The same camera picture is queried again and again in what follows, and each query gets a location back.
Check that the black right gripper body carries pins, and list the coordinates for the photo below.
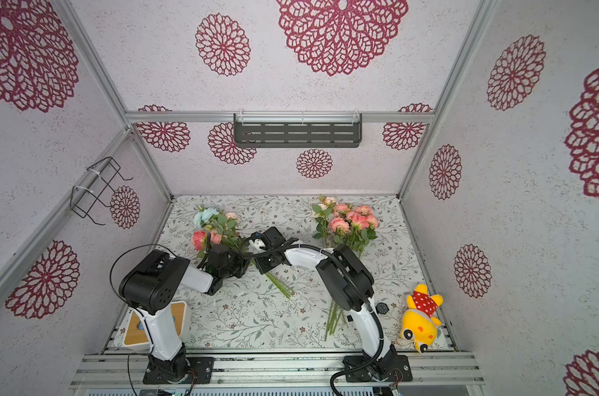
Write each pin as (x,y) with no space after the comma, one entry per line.
(268,249)

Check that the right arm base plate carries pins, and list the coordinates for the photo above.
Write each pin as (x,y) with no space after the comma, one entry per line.
(393,369)

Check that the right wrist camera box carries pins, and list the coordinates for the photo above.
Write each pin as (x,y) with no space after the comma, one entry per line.
(272,238)

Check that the pink rose bouquet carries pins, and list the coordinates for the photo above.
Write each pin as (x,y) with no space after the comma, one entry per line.
(341,223)

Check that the yellow plush bear toy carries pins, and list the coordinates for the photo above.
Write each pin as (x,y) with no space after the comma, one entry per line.
(420,325)

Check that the black wire wall rack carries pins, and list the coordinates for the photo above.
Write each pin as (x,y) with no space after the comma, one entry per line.
(102,174)

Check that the grey wall shelf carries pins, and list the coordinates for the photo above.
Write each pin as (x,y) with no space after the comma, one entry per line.
(313,133)

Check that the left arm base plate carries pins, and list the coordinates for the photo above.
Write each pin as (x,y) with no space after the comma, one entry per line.
(184,370)

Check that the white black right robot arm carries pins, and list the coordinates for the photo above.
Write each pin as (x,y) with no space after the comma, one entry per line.
(349,283)

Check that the mixed pastel flower bouquet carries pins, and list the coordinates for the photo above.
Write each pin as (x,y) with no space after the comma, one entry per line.
(215,227)

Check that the wooden lid tissue box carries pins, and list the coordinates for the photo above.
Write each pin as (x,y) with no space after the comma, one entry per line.
(131,335)

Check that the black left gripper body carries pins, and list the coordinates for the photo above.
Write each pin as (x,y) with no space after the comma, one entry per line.
(237,267)

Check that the black round knob tool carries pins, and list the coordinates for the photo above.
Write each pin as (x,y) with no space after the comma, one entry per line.
(382,308)

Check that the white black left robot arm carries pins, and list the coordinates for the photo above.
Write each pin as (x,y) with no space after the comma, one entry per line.
(150,287)

